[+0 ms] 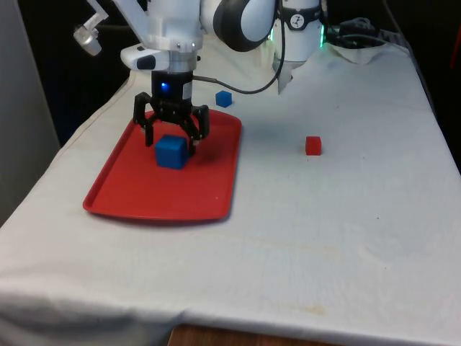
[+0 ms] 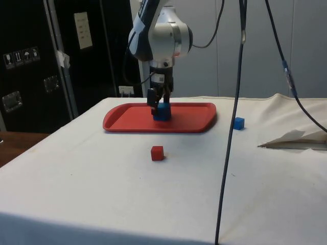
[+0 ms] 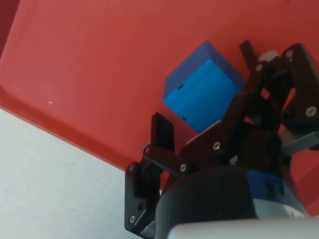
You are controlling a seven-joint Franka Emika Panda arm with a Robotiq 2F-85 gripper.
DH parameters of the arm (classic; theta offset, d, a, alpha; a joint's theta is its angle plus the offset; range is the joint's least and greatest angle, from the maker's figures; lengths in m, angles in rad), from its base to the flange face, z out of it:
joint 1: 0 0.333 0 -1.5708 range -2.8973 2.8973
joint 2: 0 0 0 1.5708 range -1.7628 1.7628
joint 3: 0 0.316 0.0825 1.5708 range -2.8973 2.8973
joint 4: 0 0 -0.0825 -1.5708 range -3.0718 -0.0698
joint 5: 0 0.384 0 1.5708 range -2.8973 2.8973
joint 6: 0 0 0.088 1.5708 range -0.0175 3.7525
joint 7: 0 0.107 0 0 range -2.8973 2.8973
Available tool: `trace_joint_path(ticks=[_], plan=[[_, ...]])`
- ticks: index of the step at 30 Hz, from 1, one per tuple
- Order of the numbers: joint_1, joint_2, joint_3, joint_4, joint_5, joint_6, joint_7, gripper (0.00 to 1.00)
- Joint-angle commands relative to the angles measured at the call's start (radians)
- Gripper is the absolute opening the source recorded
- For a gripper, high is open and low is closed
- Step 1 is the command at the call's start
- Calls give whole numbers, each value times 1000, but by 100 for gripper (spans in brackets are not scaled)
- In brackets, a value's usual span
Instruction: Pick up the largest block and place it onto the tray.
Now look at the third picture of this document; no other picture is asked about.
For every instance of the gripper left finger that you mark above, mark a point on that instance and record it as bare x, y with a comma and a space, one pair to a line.
162, 129

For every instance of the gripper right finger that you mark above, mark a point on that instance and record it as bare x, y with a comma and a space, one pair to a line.
301, 82

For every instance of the large blue cube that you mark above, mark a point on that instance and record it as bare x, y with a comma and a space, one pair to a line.
199, 99

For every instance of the red tray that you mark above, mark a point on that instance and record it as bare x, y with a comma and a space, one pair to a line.
99, 62

